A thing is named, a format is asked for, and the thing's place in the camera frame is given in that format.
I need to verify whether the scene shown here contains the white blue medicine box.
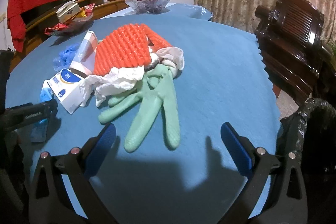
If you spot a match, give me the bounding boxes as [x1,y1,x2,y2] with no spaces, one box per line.
[47,69,84,115]

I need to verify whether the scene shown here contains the white plastic bag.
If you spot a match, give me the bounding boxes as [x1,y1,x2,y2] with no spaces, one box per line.
[79,47,185,107]

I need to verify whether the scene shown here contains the blue plastic bag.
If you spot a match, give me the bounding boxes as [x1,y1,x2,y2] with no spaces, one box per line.
[52,43,80,72]

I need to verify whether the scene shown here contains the green rubber glove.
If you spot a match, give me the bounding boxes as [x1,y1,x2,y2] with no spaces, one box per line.
[98,64,181,153]

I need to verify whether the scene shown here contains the orange foam fruit net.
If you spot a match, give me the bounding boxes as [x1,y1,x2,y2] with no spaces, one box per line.
[93,24,171,76]

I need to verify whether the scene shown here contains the black lined trash bin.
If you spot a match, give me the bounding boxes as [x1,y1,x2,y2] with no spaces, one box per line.
[276,98,335,190]

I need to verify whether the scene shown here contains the blue table cloth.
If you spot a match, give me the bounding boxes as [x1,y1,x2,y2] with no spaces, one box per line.
[4,3,283,219]

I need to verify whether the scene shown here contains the wooden sideboard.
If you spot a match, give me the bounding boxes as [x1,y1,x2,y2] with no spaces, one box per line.
[9,0,129,72]

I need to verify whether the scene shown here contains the glass snack bowl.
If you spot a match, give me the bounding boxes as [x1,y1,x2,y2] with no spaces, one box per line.
[45,13,93,36]

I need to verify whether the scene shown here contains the dark wooden armchair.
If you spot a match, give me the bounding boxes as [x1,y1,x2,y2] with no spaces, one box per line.
[255,0,335,105]

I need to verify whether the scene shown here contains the white gold small box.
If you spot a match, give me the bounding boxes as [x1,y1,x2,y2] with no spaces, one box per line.
[56,0,80,23]

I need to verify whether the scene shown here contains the red snack packets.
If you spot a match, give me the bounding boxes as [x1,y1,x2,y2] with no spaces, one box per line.
[61,3,96,24]

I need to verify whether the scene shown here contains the green potted plant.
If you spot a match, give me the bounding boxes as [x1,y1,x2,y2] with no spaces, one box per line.
[327,40,336,56]

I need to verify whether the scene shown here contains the glass fruit bowl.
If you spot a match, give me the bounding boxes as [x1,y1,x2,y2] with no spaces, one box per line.
[125,0,171,14]

